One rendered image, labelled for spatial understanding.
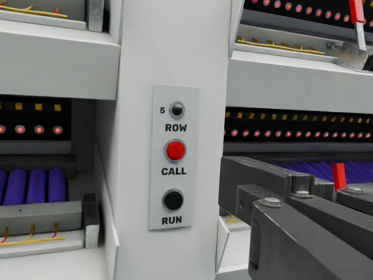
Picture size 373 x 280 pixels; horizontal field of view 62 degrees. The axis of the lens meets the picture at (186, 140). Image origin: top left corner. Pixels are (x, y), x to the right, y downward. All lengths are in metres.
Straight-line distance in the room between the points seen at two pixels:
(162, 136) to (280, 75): 0.13
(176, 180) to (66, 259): 0.12
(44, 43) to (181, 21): 0.11
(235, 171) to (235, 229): 0.20
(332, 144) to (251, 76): 0.33
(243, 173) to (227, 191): 0.02
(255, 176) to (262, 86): 0.17
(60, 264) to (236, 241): 0.18
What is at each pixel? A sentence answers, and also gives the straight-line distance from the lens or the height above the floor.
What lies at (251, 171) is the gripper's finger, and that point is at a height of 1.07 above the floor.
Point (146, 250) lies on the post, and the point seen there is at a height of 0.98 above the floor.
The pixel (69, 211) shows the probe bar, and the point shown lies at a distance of 0.33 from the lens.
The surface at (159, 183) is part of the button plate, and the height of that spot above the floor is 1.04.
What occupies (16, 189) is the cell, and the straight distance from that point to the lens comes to 0.37.
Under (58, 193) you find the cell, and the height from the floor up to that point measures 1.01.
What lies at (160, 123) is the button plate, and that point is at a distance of 0.26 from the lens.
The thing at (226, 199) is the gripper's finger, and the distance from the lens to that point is 0.18.
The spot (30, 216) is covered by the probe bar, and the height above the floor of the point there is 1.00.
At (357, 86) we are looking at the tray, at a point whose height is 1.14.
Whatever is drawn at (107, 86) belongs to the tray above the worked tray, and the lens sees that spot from 0.26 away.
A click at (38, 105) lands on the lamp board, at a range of 0.40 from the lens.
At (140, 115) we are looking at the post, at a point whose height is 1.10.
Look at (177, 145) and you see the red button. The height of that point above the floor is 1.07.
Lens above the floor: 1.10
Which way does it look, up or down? 6 degrees down
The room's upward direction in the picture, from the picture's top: 3 degrees clockwise
